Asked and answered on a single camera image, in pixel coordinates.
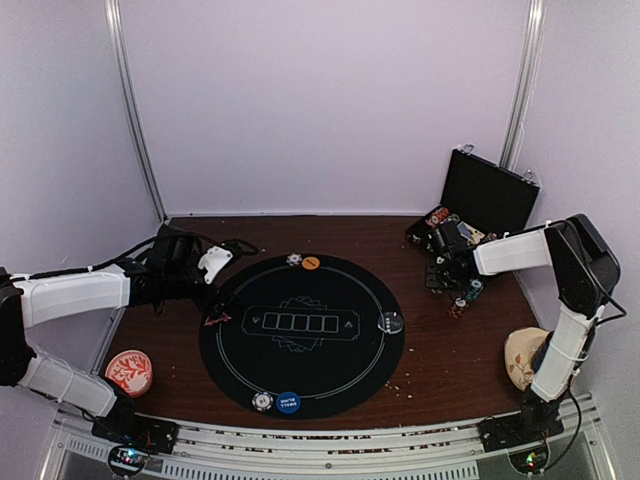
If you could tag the brown poker chip stack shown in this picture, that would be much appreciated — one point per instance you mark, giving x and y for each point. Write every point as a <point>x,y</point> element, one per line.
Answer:
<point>457,308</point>

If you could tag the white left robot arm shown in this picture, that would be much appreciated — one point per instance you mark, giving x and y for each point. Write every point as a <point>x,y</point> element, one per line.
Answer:
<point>152,277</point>

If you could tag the round wooden coaster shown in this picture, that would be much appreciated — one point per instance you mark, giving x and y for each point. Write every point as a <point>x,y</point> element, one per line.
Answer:
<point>520,357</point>

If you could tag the aluminium frame post right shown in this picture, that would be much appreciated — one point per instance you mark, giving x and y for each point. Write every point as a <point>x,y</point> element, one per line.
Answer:
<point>525,84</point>

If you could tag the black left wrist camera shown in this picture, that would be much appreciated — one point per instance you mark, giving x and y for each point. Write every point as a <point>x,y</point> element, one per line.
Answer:
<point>173,251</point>

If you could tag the red triangular all-in marker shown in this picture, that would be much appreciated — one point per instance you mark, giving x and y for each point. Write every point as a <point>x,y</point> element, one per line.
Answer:
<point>216,319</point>

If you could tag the blue white chip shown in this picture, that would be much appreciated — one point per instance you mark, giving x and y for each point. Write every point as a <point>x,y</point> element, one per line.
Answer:
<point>262,401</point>
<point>294,259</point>

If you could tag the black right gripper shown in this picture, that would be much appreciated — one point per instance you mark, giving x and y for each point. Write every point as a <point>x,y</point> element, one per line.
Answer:
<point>430,279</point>

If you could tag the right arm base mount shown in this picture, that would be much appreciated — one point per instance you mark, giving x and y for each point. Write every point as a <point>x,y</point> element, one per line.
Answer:
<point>525,434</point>

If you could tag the blue small blind button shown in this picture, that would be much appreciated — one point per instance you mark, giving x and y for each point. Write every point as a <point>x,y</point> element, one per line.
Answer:
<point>288,403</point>

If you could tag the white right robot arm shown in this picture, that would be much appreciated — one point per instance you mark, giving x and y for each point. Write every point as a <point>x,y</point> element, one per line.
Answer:
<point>574,256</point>

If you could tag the clear round dealer button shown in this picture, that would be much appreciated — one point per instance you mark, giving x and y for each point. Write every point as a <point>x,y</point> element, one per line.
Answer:
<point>390,323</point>

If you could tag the round black poker mat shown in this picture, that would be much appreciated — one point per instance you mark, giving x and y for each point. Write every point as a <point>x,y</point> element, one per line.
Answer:
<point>314,333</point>

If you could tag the red white patterned cup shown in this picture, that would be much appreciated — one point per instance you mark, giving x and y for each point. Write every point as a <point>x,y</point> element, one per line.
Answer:
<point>132,371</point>

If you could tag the aluminium frame post left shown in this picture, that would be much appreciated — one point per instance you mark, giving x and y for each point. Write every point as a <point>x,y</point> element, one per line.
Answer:
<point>133,119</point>

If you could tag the green poker chip stack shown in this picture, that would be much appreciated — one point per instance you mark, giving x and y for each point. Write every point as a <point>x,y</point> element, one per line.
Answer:
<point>473,290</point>

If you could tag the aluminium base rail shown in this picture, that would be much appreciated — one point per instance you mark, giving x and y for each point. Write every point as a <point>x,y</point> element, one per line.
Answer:
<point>453,450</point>

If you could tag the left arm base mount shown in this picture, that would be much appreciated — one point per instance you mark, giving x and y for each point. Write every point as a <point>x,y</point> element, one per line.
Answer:
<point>137,438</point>

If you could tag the yellow big blind button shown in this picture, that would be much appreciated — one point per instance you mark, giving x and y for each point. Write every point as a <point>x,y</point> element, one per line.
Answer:
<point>310,263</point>

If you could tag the red chip row in case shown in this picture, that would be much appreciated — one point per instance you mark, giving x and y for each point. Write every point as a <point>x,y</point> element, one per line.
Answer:
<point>436,216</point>

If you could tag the dark blue mug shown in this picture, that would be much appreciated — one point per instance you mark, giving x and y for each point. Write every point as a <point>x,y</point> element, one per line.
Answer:
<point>538,357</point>

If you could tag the aluminium frame post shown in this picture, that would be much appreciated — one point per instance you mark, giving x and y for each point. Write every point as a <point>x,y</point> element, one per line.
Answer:
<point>525,84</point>
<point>133,119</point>

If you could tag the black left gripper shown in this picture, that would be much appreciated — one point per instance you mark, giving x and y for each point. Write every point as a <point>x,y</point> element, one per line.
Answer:
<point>204,301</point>

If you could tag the black poker chip case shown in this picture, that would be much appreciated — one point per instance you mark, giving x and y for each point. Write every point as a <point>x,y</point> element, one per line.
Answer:
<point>484,200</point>

